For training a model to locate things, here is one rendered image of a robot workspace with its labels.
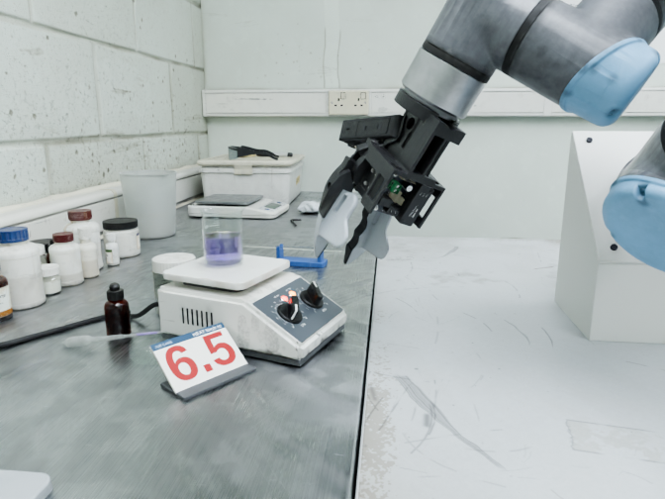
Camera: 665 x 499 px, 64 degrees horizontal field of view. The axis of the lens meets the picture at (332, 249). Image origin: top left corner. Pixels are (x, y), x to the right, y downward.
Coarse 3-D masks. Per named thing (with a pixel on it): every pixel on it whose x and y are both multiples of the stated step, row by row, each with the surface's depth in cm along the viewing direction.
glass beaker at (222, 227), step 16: (208, 208) 69; (224, 208) 70; (240, 208) 69; (208, 224) 65; (224, 224) 65; (240, 224) 67; (208, 240) 66; (224, 240) 66; (240, 240) 67; (208, 256) 67; (224, 256) 66; (240, 256) 68
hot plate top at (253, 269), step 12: (192, 264) 68; (240, 264) 68; (252, 264) 68; (264, 264) 68; (276, 264) 68; (288, 264) 70; (168, 276) 64; (180, 276) 64; (192, 276) 63; (204, 276) 63; (216, 276) 63; (228, 276) 63; (240, 276) 63; (252, 276) 63; (264, 276) 65; (228, 288) 61; (240, 288) 61
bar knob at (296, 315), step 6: (294, 300) 62; (282, 306) 62; (288, 306) 62; (294, 306) 61; (282, 312) 61; (288, 312) 61; (294, 312) 60; (300, 312) 63; (282, 318) 61; (288, 318) 61; (294, 318) 61; (300, 318) 62
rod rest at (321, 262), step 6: (276, 252) 101; (282, 252) 103; (282, 258) 102; (288, 258) 102; (294, 258) 102; (300, 258) 102; (306, 258) 102; (312, 258) 102; (318, 258) 100; (324, 258) 102; (294, 264) 101; (300, 264) 100; (306, 264) 100; (312, 264) 100; (318, 264) 99; (324, 264) 100
